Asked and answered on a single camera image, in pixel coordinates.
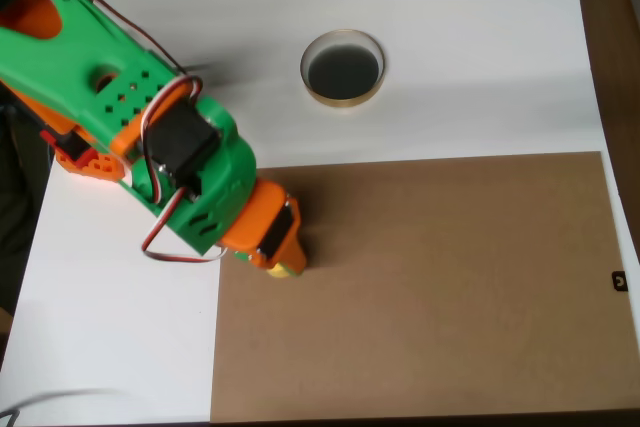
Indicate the orange gripper, black servo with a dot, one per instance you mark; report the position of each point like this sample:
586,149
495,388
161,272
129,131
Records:
263,227

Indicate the small yellow plastic peg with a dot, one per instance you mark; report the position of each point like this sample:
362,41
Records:
277,273

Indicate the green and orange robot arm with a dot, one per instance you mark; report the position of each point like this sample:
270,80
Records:
65,62

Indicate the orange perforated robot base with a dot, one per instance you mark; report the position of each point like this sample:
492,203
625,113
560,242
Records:
95,164

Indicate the round dish with dark bottom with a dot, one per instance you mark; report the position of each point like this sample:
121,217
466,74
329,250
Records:
342,72

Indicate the brown rectangular hardboard sheet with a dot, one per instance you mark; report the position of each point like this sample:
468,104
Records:
415,297

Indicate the small black tag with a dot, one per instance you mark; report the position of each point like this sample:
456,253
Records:
619,281

